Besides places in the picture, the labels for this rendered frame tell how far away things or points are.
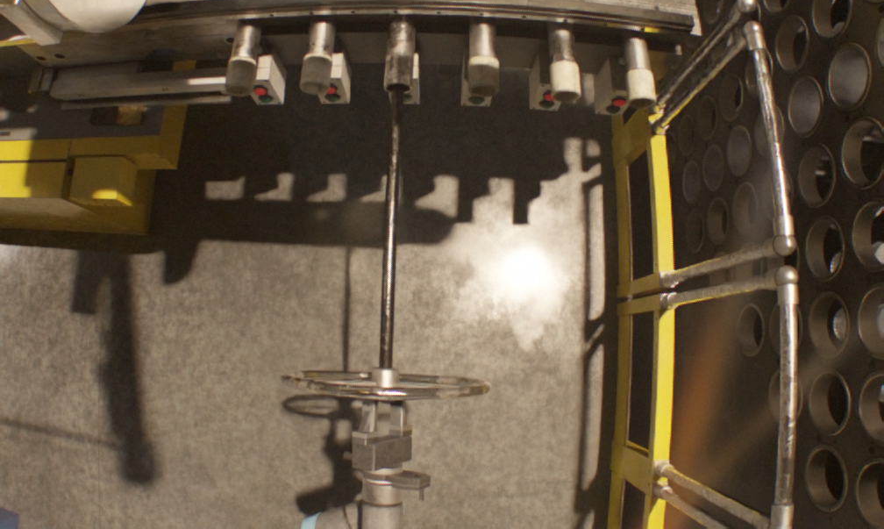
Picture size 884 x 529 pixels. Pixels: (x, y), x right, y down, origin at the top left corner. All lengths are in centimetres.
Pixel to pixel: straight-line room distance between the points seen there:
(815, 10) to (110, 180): 253
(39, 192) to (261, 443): 111
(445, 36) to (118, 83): 89
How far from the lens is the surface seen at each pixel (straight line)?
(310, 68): 117
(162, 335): 215
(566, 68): 118
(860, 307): 214
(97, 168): 167
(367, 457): 102
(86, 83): 170
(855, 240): 217
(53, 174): 178
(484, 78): 114
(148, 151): 160
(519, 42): 131
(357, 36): 130
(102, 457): 235
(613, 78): 135
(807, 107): 258
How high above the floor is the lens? 191
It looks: 78 degrees down
